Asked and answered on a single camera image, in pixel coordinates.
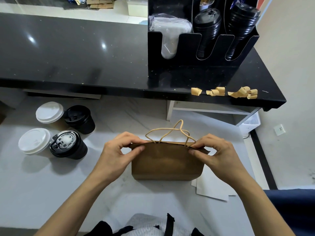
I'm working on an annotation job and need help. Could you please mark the person's left hand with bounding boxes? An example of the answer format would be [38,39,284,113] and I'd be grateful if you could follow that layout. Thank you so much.
[94,131,147,184]

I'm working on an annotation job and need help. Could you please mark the person's right hand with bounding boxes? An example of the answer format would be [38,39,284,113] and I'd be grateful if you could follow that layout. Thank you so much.
[187,133,249,187]

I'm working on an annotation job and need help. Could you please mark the stack of white paper sheets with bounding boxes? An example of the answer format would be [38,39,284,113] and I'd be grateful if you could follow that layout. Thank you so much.
[191,165,238,202]

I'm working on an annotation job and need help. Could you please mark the brown paper bag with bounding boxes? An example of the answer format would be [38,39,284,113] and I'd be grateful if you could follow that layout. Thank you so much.
[130,119,207,181]

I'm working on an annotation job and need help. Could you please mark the group of lidded coffee cups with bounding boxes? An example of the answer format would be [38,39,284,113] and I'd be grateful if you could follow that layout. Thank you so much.
[18,101,96,160]

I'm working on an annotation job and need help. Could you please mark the person's right forearm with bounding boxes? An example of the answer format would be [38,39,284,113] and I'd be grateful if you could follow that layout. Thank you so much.
[234,174,296,236]

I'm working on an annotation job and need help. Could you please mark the person's left forearm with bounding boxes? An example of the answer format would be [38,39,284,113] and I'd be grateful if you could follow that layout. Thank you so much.
[34,172,124,236]

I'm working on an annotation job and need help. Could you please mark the person's white shirt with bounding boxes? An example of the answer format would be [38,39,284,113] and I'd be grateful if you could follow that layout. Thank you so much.
[120,213,193,236]

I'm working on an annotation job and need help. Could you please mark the black body harness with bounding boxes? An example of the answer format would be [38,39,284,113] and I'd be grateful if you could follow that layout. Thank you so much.
[84,213,205,236]

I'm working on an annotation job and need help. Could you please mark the row of tan tape strips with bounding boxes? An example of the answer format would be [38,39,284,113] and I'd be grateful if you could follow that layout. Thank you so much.
[191,86,259,100]

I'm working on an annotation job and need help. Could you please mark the black acrylic organizer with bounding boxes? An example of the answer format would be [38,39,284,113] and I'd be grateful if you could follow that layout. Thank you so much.
[148,0,260,78]

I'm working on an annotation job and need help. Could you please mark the plastic wrapped white pack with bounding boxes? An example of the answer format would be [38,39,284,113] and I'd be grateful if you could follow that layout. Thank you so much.
[149,13,193,59]

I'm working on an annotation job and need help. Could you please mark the white box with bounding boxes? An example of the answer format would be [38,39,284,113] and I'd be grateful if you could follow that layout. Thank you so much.
[127,0,148,18]

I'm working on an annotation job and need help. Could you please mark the tan paper sleeve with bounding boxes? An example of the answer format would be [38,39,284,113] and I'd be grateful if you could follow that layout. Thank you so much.
[199,0,216,10]

